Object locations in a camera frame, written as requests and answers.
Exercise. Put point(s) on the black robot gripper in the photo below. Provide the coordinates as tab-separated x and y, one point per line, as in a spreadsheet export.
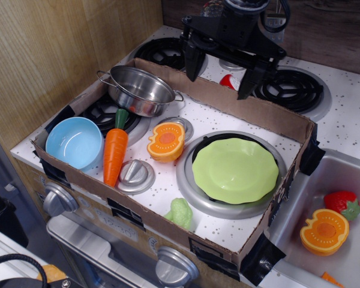
235	36

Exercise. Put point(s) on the orange toy carrot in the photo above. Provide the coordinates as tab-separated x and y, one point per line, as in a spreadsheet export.
115	148

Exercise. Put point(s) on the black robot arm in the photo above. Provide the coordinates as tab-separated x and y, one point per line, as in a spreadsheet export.
235	37

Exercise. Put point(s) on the light green plastic plate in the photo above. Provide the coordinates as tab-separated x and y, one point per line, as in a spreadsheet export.
235	171

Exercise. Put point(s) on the red white toy mushroom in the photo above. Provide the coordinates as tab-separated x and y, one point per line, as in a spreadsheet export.
231	82

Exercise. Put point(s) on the black coil burner rear left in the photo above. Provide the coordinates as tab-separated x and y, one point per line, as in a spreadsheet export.
165	51

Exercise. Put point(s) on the black coil burner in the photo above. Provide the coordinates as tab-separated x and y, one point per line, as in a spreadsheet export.
298	90
103	112
165	51

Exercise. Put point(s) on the silver hanging strainer ladle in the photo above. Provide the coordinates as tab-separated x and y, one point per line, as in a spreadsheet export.
213	8

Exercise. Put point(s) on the silver hanging spatula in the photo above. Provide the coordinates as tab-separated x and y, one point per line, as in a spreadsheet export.
275	22

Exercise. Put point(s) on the silver stove knob middle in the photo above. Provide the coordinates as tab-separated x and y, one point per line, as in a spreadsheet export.
188	127

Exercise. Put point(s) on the black coil burner rear right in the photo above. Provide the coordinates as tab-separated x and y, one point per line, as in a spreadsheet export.
298	90

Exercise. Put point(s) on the stainless steel pot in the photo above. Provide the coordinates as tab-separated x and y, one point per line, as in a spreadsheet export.
138	91

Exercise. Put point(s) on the orange toy pumpkin half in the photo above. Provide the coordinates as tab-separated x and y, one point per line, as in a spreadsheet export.
166	143

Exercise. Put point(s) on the black coil burner front left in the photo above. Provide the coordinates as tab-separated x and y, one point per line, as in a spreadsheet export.
103	112

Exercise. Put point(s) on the silver stove knob front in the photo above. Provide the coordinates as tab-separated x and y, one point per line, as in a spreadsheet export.
135	177

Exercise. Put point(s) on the light green toy broccoli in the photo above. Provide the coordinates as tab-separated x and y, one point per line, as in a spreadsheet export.
180	213

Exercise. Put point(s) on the metal sink basin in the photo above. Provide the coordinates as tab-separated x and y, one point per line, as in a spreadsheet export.
299	267

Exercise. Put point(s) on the light blue plastic bowl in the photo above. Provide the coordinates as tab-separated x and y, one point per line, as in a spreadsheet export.
78	142

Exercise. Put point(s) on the red toy strawberry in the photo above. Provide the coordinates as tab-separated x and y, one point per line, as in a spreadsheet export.
343	202

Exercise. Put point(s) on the brown cardboard fence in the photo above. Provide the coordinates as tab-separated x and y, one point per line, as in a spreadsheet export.
216	111

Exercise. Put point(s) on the orange pumpkin half in sink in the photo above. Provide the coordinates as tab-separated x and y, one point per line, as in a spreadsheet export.
325	232

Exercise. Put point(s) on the silver oven dial right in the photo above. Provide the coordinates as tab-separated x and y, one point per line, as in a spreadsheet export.
173	269

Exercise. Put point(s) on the silver oven dial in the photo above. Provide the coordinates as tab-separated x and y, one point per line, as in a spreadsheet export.
173	269
58	200

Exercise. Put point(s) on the silver oven dial left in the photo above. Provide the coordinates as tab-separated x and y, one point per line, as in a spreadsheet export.
58	200

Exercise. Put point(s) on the small orange toy piece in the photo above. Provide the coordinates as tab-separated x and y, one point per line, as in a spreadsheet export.
326	276

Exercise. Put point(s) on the orange cloth lower left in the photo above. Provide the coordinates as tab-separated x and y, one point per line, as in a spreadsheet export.
53	273

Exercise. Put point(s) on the silver oven door handle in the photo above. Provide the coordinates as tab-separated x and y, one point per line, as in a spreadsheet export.
100	262

